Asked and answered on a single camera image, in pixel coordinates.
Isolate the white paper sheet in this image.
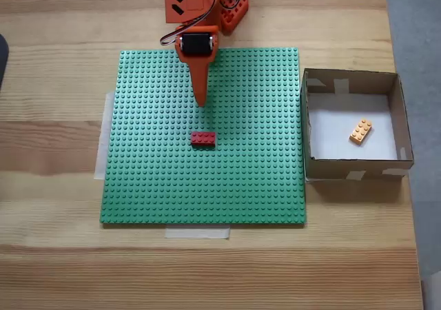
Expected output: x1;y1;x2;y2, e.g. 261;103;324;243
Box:
307;92;400;161

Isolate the masking tape strip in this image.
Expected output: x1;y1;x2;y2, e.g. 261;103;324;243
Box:
164;226;231;240
94;91;116;181

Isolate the open cardboard box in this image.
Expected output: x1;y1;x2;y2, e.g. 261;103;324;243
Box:
300;68;415;184

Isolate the black rounded object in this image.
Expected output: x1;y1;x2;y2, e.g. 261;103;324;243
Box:
0;32;10;91

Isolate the yellow lego block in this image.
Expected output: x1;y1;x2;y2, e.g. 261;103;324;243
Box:
349;117;374;148

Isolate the green lego baseplate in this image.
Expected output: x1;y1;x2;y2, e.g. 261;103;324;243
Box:
99;47;307;228

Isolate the red lego block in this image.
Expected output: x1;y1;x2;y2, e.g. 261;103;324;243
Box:
190;131;218;151

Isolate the gripper servo cable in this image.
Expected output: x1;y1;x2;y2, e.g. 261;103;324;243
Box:
159;0;222;48

